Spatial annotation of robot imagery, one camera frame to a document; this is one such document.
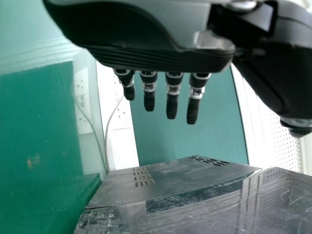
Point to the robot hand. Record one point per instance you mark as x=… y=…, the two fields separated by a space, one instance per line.
x=146 y=31

